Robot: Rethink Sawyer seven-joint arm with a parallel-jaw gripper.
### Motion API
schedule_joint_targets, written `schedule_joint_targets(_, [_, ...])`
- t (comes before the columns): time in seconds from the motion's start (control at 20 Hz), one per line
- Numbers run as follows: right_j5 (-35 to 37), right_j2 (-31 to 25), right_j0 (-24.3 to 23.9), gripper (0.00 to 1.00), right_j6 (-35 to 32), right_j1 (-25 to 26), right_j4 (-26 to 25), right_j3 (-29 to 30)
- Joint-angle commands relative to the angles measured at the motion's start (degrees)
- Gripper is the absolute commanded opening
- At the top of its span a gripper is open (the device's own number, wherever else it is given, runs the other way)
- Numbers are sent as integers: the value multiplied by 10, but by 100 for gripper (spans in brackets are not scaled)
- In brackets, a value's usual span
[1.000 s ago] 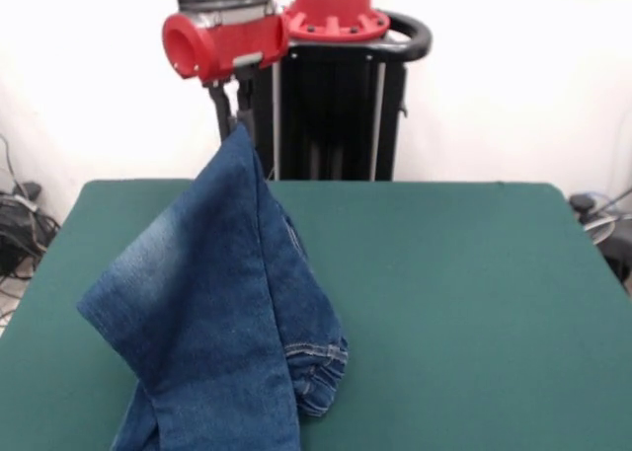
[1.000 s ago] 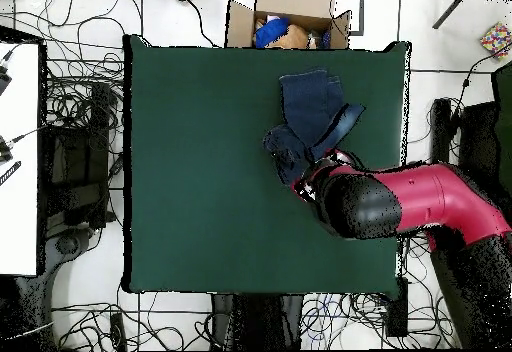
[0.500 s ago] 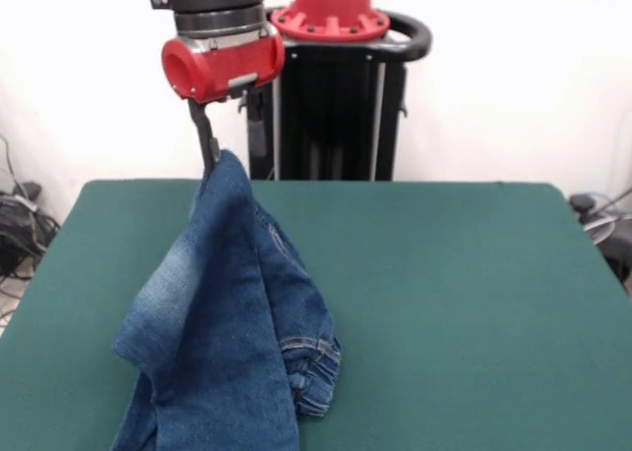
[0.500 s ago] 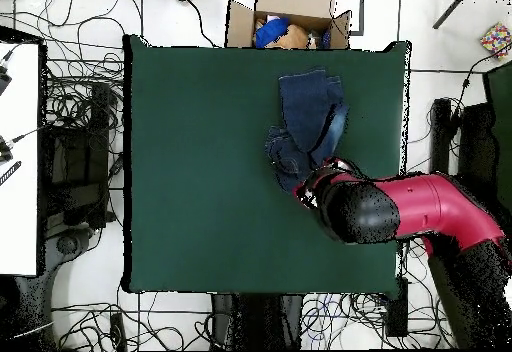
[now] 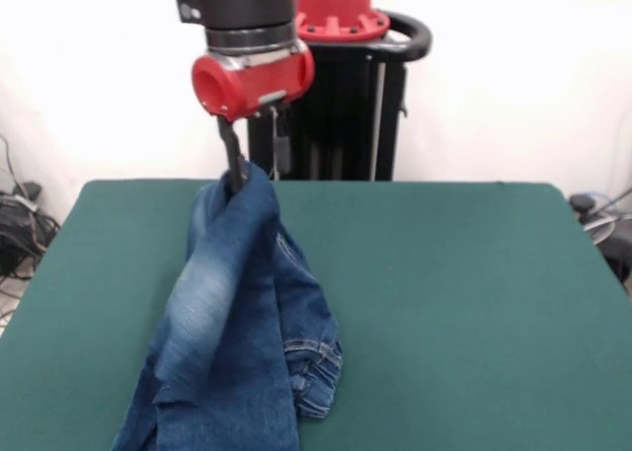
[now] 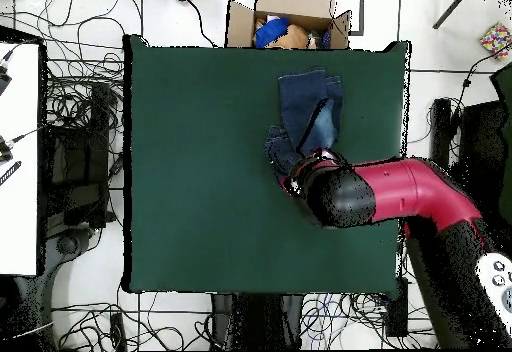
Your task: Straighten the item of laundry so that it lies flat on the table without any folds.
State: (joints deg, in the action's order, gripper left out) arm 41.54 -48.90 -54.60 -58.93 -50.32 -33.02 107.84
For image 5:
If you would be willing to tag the dark grey stand base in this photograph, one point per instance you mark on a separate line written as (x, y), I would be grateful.
(619, 258)

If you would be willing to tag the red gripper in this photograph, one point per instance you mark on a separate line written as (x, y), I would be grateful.
(261, 83)

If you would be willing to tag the blue denim jeans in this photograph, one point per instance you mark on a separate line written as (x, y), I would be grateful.
(237, 323)

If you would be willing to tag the black power adapter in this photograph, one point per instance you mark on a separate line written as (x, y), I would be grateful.
(30, 190)

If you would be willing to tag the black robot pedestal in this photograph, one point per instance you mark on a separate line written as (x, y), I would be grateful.
(345, 115)

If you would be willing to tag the dark green table cloth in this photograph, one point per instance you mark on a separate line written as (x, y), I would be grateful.
(444, 298)

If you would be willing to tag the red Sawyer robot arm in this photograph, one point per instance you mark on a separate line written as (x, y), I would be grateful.
(242, 2)

